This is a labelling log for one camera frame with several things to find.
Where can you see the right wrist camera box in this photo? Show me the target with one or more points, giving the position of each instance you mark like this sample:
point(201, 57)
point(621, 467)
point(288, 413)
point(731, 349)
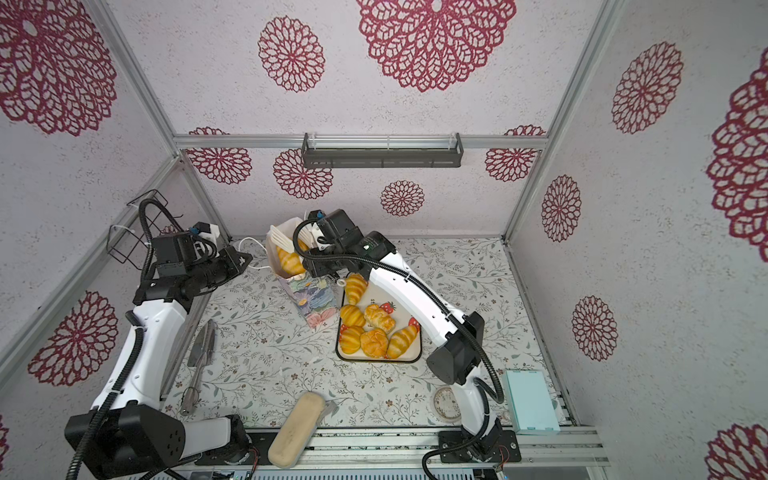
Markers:
point(336, 229)

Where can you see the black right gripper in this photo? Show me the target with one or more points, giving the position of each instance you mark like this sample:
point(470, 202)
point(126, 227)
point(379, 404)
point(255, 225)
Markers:
point(317, 268)

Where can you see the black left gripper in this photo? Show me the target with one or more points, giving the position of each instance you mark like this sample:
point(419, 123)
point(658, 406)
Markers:
point(228, 255)

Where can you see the black wall shelf rack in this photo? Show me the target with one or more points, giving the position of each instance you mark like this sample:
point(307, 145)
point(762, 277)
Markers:
point(392, 155)

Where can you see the floral paper gift bag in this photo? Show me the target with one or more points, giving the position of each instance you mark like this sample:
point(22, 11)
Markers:
point(313, 297)

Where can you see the beige long baguette loaf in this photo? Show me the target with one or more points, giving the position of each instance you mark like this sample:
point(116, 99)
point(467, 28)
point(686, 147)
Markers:
point(296, 431)

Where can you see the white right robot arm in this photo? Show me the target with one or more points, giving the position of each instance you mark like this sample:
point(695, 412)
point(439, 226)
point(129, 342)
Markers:
point(458, 360)

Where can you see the black wire wall basket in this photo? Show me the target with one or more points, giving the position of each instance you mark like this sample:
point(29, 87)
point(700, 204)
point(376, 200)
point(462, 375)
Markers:
point(126, 242)

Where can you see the white metal serving tongs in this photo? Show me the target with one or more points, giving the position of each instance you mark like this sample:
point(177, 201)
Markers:
point(281, 236)

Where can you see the white strawberry serving tray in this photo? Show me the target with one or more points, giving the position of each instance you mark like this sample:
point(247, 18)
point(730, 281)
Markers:
point(376, 295)

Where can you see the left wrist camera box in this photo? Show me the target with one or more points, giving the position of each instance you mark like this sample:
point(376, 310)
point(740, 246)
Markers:
point(177, 246)

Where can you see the flaky pastry middle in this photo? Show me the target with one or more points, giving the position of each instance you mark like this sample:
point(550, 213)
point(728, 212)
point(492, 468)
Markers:
point(379, 318)

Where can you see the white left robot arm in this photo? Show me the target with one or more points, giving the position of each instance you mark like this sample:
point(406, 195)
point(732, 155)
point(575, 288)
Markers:
point(125, 431)

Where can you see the mint green box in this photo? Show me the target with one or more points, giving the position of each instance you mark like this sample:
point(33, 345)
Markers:
point(529, 403)

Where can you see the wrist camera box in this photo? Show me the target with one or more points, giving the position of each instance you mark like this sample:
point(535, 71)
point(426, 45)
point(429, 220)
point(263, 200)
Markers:
point(336, 229)
point(177, 246)

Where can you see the round tape roll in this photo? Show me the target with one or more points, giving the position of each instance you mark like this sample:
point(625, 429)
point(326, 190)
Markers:
point(445, 406)

